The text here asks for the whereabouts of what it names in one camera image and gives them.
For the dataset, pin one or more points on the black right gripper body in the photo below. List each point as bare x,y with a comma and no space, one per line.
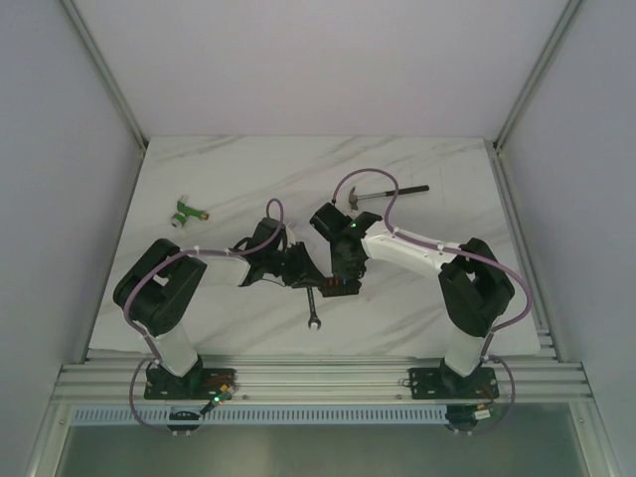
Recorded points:
342,266

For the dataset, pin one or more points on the green white connector plug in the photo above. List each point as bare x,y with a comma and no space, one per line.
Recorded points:
184,212

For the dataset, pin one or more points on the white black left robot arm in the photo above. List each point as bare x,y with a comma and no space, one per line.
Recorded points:
156,291

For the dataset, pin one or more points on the black fuse box base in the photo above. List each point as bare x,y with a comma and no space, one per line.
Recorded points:
352,288

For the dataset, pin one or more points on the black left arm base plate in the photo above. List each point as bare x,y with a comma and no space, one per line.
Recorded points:
201,384

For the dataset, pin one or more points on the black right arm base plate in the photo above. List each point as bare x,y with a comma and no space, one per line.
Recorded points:
427,383

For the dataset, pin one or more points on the white slotted cable duct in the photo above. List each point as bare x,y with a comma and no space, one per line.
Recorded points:
296,414

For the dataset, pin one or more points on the silver open-end wrench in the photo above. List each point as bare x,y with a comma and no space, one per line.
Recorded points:
313,323

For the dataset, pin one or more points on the claw hammer black handle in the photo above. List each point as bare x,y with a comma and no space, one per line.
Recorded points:
354,198

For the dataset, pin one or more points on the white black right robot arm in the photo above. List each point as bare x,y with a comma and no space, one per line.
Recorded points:
476,292

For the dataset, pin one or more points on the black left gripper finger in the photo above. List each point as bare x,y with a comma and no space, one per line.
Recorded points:
306,268
305,282

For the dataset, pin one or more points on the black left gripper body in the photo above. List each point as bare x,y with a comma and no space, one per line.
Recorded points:
300,261

